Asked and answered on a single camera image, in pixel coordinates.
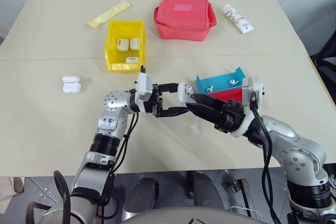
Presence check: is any thin white cable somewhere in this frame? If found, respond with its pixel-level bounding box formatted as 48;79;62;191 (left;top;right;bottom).
230;205;253;219

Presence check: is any rusty metal frame bar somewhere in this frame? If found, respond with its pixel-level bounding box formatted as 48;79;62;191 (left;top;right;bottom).
233;178;253;209

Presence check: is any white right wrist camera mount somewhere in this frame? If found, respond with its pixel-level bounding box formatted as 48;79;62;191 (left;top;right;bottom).
230;76;266;138

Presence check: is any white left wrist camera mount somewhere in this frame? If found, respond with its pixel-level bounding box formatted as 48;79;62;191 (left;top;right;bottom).
134;65;154;114

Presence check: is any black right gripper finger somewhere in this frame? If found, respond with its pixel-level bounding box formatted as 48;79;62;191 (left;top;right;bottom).
186;103;223;126
191;93;227;112

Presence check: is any black chair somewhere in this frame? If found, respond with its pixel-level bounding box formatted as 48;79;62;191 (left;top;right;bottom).
310;31;336;78

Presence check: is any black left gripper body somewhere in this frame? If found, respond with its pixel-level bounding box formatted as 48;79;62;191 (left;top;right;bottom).
151;83;165;118

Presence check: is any red plastic tray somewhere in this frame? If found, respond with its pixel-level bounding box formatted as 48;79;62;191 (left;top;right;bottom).
206;87;245;107

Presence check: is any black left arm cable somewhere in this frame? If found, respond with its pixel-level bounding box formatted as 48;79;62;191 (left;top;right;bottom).
98;112;140;220

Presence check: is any yellow plastic bin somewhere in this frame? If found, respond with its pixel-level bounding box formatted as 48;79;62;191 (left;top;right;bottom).
104;19;147;72

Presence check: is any grey robot torso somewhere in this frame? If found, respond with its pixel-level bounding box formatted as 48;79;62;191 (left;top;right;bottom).
44;205;265;224

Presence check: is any yellow plastic packet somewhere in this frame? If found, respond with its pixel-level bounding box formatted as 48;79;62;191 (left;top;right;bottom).
87;1;131;29

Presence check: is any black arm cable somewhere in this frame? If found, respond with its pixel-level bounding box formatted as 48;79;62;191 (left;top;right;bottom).
249;94;282;224
98;112;140;220

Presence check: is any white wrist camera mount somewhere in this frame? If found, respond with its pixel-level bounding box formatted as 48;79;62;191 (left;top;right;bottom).
230;76;266;138
134;65;154;114

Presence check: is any pink fabric bag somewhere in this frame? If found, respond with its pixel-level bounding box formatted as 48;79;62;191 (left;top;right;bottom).
153;0;218;42

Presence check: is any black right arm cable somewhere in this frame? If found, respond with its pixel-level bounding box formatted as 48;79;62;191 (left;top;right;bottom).
249;94;282;224

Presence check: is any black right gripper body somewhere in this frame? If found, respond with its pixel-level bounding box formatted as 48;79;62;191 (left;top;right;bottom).
215;99;249;133

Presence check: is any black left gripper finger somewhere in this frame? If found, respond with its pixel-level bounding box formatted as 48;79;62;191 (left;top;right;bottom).
157;82;181;94
158;106;191;118

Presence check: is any teal plastic tray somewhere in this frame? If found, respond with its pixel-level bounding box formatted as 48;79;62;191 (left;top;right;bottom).
194;67;246;95

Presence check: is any white Dove tube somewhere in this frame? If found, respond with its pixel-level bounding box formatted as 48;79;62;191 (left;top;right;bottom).
222;4;256;35

